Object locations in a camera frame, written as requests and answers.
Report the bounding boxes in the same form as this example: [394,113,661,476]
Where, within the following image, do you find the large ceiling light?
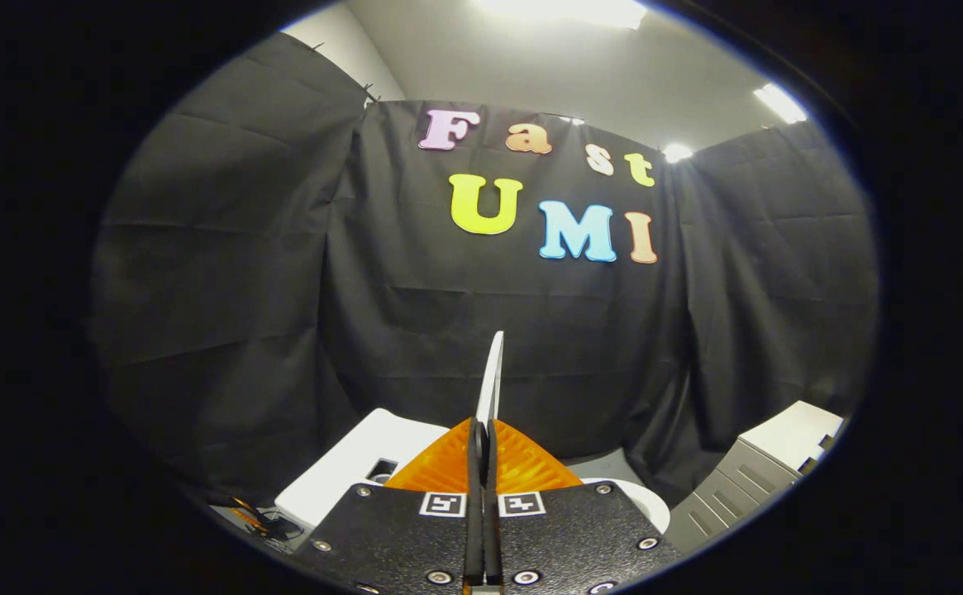
[473,0,649,31]

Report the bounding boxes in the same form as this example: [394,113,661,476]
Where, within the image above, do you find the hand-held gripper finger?
[295,418,486,595]
[483,418,682,595]

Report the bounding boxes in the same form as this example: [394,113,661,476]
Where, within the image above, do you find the grey cabinet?
[665,401,846,555]

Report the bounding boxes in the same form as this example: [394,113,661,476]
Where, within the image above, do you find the black and orange cables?
[225,494,302,542]

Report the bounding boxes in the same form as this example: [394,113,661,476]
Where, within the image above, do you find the white toilet lid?
[476,331,505,427]

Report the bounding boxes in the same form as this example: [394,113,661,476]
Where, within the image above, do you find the black backdrop cloth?
[88,31,879,509]

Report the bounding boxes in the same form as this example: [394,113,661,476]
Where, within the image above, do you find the rectangular ceiling light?
[754,83,809,125]

